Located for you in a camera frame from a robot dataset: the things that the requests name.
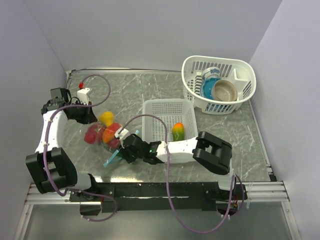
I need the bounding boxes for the red fake pepper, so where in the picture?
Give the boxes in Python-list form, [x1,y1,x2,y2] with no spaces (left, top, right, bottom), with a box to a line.
[107,138,121,150]

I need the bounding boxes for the clear zip top bag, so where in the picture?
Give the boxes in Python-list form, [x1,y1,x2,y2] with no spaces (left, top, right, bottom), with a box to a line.
[82,111,125,168]

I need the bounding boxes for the orange green fake mango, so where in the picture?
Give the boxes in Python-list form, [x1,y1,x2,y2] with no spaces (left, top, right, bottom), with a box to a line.
[171,122,185,142]

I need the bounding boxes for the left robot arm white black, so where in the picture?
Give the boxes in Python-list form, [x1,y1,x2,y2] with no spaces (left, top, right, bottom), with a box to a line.
[25,88,100,201]

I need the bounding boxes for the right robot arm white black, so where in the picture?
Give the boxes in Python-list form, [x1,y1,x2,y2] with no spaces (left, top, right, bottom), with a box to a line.
[115,129,237,199]

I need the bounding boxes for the yellow fake fruit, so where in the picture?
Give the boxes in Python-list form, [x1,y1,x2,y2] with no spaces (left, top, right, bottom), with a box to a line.
[99,111,115,127]

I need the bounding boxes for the orange red fake fruit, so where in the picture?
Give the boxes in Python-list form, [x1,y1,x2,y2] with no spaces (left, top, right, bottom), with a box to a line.
[102,122,122,144]

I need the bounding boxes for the white perforated flat basket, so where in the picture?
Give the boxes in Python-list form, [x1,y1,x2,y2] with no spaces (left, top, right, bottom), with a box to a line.
[141,98,201,164]

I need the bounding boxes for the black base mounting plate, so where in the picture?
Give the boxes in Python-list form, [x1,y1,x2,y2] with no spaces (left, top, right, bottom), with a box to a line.
[70,182,248,216]

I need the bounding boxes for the blue plate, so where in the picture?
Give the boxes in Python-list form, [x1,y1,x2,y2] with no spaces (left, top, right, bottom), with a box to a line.
[200,77,221,100]

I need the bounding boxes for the beige bowl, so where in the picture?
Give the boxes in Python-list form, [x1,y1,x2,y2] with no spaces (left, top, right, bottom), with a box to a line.
[211,79,238,102]

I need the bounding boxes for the blue white patterned cup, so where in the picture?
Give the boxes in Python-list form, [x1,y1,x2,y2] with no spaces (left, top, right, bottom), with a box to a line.
[201,66,221,80]

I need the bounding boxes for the white dish rack basket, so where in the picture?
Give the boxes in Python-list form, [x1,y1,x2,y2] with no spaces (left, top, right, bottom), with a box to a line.
[181,55,257,115]

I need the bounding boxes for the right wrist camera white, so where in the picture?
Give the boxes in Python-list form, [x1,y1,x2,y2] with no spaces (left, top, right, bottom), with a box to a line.
[114,127,131,145]

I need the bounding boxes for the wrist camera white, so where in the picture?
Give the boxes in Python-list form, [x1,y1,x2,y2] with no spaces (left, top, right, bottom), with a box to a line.
[114,127,131,145]
[77,82,91,105]

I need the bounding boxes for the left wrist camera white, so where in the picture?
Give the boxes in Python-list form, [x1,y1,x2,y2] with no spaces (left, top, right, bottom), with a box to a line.
[77,82,91,105]

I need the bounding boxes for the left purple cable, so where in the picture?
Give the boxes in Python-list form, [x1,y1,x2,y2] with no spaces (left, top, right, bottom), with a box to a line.
[42,73,118,223]

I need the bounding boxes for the aluminium rail frame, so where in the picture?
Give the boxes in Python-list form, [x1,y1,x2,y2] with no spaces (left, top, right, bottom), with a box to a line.
[14,181,302,240]

